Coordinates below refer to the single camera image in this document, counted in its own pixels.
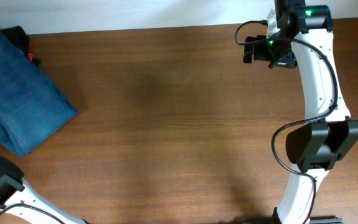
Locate right black cable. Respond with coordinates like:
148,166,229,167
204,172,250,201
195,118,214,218
234,19,340,224

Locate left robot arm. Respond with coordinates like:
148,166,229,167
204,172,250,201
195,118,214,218
0,156,87,224

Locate black folded garment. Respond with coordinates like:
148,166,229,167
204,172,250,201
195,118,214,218
0,26,42,91

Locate blue denim jeans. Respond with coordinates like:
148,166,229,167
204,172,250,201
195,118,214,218
0,33,78,157

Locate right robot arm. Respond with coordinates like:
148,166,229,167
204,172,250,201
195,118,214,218
242,0,358,223

